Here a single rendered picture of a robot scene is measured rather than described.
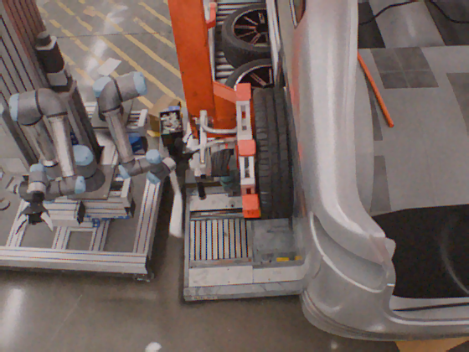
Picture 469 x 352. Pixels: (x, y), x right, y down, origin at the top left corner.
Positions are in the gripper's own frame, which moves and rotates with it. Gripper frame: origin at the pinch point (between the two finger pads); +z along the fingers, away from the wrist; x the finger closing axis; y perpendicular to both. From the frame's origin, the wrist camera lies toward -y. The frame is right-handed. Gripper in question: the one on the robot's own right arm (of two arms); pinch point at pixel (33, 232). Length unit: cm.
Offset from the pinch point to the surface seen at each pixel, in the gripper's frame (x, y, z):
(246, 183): -93, 15, -25
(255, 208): -96, 22, -16
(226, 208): -97, 104, -75
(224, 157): -84, 9, -36
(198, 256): -74, 109, -45
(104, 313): -13, 123, -19
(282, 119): -111, -9, -41
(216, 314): -80, 114, -6
